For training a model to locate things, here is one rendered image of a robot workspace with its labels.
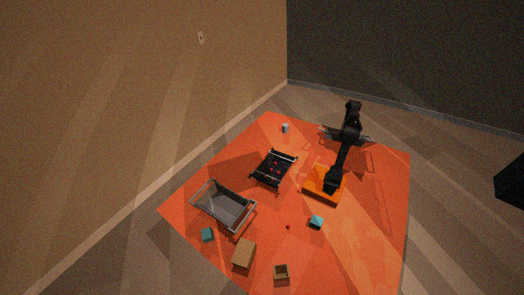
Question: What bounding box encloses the teal cube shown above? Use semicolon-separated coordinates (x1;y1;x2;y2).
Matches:
309;214;324;230
201;227;214;243

